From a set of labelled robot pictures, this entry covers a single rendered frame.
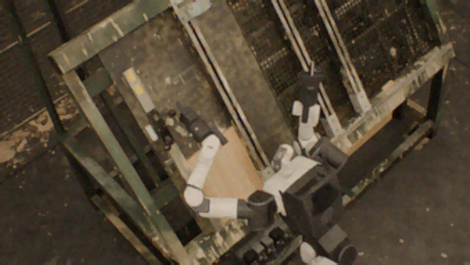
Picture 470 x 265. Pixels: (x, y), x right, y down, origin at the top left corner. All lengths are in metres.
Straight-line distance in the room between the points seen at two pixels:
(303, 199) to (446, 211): 1.88
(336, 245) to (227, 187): 0.65
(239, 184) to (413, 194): 1.56
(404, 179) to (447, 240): 0.55
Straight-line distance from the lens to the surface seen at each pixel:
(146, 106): 2.91
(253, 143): 3.20
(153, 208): 3.00
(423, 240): 4.22
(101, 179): 3.70
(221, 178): 3.18
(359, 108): 3.61
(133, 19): 2.82
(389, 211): 4.31
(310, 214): 2.70
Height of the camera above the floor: 3.61
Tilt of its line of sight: 49 degrees down
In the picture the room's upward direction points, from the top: 11 degrees counter-clockwise
